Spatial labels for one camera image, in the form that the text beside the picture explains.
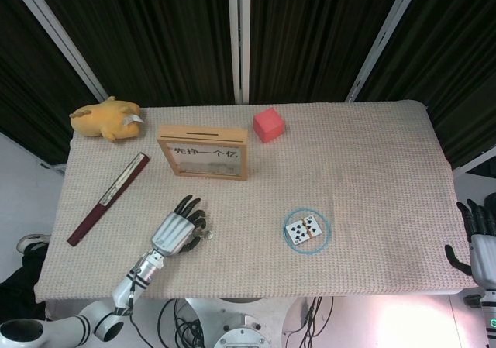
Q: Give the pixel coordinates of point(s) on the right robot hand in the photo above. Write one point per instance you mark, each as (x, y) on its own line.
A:
(484, 259)

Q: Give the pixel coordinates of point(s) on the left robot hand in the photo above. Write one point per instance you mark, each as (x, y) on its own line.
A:
(172, 233)

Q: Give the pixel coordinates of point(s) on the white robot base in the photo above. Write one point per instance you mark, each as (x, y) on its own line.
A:
(240, 324)

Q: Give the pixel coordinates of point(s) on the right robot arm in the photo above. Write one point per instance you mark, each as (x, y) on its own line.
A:
(488, 309)

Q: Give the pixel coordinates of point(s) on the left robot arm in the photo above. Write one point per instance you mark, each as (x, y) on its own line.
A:
(124, 290)

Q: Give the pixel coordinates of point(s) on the wooden glass money box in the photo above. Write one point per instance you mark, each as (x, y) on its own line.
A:
(201, 135)

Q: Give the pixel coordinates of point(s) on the dark red folded fan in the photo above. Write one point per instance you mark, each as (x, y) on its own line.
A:
(108, 198)

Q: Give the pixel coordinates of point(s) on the white plush label tag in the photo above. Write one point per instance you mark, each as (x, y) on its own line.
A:
(133, 119)

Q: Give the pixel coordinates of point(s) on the playing card deck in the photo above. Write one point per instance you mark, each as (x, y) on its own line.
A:
(298, 231)

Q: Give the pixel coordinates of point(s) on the yellow plush toy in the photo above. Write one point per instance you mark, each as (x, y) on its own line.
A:
(100, 121)

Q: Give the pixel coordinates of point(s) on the orange rubber band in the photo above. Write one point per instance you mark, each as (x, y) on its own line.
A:
(306, 226)

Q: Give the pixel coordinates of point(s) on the black white sneaker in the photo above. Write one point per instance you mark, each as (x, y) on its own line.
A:
(33, 241)

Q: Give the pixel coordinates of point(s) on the red cube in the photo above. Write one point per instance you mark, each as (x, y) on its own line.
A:
(269, 125)

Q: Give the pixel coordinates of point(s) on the black trouser leg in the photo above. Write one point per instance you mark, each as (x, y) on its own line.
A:
(19, 270)

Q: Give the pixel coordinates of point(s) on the pink woven table cloth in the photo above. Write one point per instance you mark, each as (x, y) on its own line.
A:
(348, 169)

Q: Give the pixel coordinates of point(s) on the black pleated curtain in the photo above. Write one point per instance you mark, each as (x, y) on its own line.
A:
(155, 34)

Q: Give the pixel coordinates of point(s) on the white frame pole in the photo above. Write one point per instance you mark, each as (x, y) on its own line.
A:
(385, 34)
(58, 34)
(238, 34)

